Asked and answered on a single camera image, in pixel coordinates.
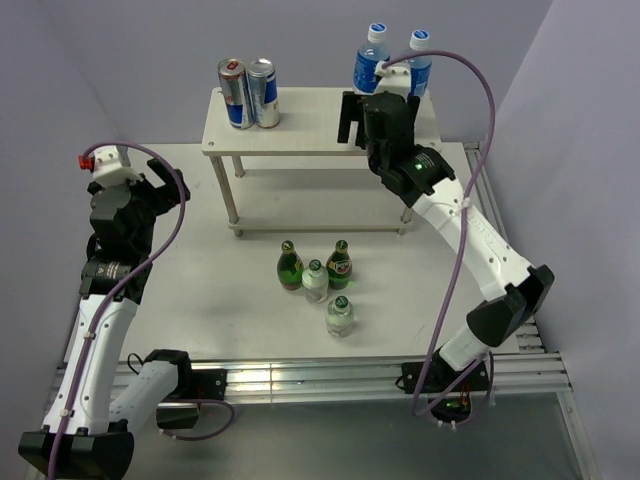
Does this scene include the white two-tier shelf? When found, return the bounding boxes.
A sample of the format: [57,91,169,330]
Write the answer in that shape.
[201,87,412,237]

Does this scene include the silver-top energy drink can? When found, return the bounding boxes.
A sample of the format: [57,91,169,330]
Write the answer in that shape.
[247,58,280,128]

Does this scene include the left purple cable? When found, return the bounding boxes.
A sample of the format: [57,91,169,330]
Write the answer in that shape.
[47,142,189,480]

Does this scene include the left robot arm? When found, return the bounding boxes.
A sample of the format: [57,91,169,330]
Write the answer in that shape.
[18,154,195,479]

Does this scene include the aluminium front rail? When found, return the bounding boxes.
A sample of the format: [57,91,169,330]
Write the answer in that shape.
[192,353,572,405]

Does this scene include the red-top energy drink can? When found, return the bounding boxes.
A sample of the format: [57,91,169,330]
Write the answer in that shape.
[217,58,254,129]

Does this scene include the dark green glass bottle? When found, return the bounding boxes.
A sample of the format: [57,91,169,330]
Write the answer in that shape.
[326,240,353,290]
[277,240,304,291]

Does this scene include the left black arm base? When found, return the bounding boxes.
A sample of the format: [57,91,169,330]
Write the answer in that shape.
[156,369,227,430]

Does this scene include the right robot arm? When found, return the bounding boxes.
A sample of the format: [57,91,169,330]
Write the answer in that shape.
[337,92,555,390]

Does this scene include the water bottle blue label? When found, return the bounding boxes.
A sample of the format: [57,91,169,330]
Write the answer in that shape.
[353,23,390,94]
[404,29,432,97]

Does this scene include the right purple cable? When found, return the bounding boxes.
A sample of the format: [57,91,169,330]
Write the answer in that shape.
[384,48,497,426]

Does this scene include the aluminium side rail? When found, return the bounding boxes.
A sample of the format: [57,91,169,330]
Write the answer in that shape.
[462,141,546,351]

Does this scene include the clear glass bottle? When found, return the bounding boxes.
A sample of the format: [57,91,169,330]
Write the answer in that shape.
[302,259,329,303]
[325,295,354,337]

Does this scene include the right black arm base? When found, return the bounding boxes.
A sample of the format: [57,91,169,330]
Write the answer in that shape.
[398,360,491,419]

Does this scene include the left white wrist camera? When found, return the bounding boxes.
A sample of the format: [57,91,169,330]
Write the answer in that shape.
[78,145,143,188]

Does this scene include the purple cable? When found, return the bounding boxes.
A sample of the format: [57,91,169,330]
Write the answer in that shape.
[47,142,189,480]
[384,48,497,426]

